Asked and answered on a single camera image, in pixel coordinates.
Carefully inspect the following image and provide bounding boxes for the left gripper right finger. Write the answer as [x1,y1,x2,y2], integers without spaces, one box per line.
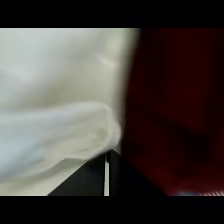
[108,149,168,197]

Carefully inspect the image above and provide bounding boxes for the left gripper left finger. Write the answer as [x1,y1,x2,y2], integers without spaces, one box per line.
[48,154,106,197]

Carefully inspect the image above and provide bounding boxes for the white shirt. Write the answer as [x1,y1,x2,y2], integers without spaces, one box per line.
[0,28,141,197]

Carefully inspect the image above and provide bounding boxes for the red garment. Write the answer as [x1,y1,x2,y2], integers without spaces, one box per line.
[120,28,224,197]

